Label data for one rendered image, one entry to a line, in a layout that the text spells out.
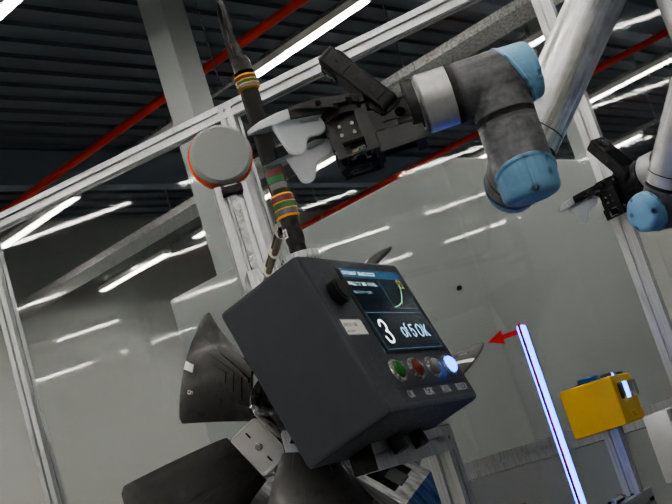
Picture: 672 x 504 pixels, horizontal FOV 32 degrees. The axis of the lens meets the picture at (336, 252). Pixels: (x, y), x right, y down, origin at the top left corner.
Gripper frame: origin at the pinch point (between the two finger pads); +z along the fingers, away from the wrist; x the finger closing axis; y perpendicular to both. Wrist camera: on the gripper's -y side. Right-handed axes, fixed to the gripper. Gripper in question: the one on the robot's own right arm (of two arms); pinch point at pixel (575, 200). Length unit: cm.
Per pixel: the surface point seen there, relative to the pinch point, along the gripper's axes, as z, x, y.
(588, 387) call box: -19, -39, 34
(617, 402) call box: -22, -38, 39
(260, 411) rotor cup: 9, -87, 15
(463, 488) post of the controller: -57, -105, 34
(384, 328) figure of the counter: -70, -116, 13
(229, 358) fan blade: 26, -78, 3
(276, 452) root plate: 14, -84, 22
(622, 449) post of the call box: -16, -35, 47
